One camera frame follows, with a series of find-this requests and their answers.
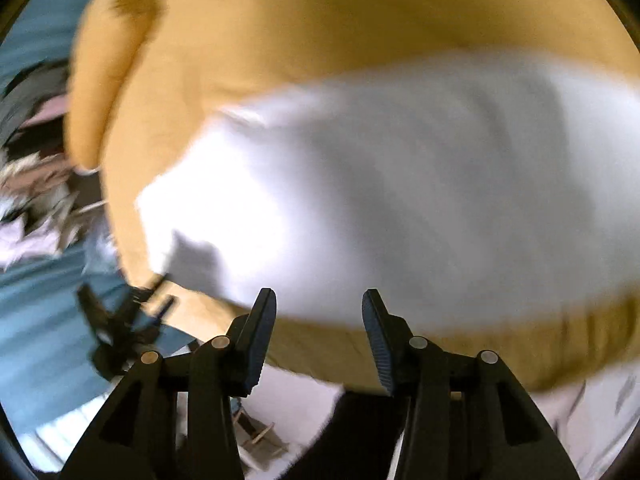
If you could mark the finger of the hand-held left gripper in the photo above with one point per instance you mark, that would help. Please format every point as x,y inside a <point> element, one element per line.
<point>157,305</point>
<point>92,310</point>

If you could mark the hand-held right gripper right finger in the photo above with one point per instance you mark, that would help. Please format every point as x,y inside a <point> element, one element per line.
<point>376,345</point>

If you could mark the pile of mixed clothes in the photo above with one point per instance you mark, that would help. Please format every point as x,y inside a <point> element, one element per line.
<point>35,170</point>

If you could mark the yellow blanket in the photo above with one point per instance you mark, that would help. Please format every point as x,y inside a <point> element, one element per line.
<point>325,20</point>

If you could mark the white pants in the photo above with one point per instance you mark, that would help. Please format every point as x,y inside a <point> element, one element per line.
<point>375,185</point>

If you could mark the small wooden frame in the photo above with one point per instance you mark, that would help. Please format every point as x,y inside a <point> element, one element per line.
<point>260,440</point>

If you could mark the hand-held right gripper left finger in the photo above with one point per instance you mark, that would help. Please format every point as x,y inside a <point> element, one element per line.
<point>261,340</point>

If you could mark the yellow pillow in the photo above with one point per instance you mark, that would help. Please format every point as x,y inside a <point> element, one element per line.
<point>105,60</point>

